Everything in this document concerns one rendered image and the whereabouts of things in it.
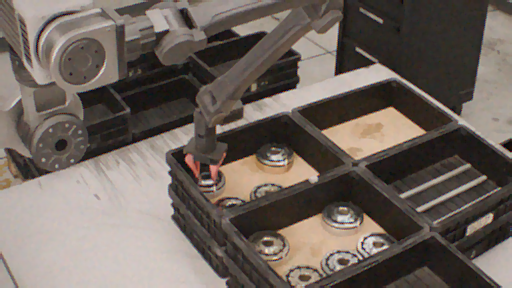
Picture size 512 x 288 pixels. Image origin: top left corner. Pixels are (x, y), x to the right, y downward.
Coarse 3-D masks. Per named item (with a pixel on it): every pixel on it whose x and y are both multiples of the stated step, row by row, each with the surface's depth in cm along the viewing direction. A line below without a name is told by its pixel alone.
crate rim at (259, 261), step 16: (336, 176) 186; (368, 176) 187; (288, 192) 179; (384, 192) 182; (256, 208) 174; (400, 208) 177; (224, 224) 168; (240, 240) 164; (256, 256) 160; (368, 256) 162; (272, 272) 156; (336, 272) 158
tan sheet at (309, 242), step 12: (288, 228) 184; (300, 228) 184; (312, 228) 184; (372, 228) 186; (300, 240) 180; (312, 240) 181; (324, 240) 181; (336, 240) 181; (348, 240) 181; (300, 252) 177; (312, 252) 177; (324, 252) 177; (288, 264) 173; (300, 264) 173; (312, 264) 174
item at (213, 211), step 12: (264, 120) 204; (300, 120) 205; (228, 132) 198; (312, 132) 201; (324, 144) 197; (168, 156) 188; (336, 156) 194; (180, 168) 184; (336, 168) 188; (192, 192) 179; (276, 192) 179; (204, 204) 175; (252, 204) 175; (216, 216) 171
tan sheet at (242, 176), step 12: (252, 156) 207; (228, 168) 202; (240, 168) 202; (252, 168) 203; (300, 168) 204; (312, 168) 205; (228, 180) 198; (240, 180) 198; (252, 180) 198; (264, 180) 199; (276, 180) 199; (288, 180) 200; (300, 180) 200; (228, 192) 193; (240, 192) 194
